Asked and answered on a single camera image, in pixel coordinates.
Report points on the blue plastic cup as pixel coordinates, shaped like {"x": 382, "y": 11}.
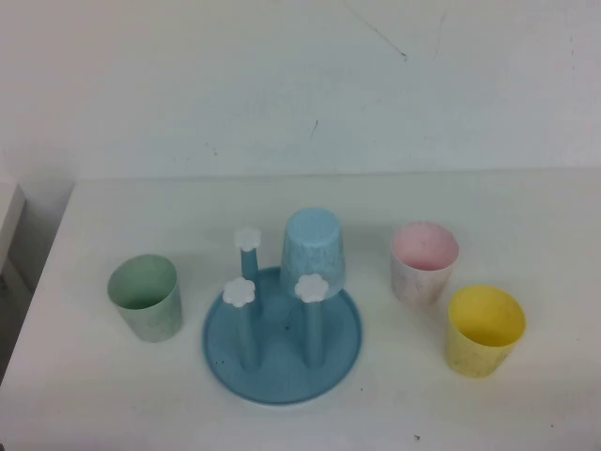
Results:
{"x": 312, "y": 249}

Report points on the green plastic cup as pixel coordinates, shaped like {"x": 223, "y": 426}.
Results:
{"x": 145, "y": 319}

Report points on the blue cup stand white caps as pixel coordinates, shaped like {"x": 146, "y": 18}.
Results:
{"x": 282, "y": 376}

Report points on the pink plastic cup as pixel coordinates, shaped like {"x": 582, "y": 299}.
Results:
{"x": 418, "y": 286}

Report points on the yellow plastic cup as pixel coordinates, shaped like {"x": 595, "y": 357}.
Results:
{"x": 474, "y": 352}

